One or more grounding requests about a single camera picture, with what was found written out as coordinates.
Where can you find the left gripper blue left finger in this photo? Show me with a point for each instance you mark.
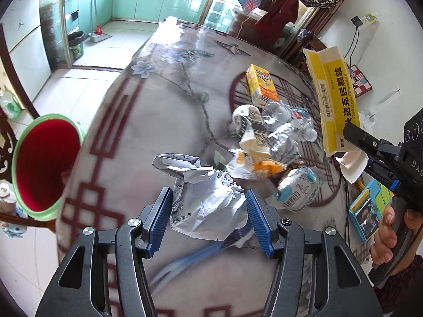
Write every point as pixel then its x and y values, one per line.
pixel 157 221

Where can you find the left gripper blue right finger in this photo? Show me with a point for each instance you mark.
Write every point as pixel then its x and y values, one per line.
pixel 264 219

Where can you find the blue white snack packet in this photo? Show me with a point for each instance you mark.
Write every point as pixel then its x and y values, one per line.
pixel 298 190

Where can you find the white grey paper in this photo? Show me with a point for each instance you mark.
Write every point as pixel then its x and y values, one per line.
pixel 207 203

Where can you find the yellow medicine box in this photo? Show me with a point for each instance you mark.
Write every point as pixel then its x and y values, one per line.
pixel 338 107

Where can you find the green red trash bin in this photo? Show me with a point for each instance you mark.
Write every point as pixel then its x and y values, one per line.
pixel 46 149

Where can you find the teal kitchen cabinets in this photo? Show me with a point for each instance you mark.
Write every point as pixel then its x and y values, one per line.
pixel 87 14

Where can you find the person's right hand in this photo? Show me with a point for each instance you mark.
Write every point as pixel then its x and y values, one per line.
pixel 385 239

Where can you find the blue yellow toy stand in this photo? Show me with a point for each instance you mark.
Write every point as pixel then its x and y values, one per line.
pixel 367 209

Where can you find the white desk lamp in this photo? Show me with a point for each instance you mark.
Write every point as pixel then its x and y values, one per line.
pixel 368 117

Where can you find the orange white wrapper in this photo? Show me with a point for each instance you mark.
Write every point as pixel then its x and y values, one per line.
pixel 246 167

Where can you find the crushed clear plastic bottle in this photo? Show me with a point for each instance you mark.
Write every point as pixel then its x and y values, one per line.
pixel 297 121

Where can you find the crushed printed paper cup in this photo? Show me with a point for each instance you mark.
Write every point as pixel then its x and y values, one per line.
pixel 250 128

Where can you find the orange yellow carton box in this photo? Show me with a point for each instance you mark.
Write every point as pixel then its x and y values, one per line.
pixel 261 87

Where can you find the dark red hanging garment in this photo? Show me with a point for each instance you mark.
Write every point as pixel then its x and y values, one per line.
pixel 270 26

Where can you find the white refrigerator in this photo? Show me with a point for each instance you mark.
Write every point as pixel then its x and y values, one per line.
pixel 23 35

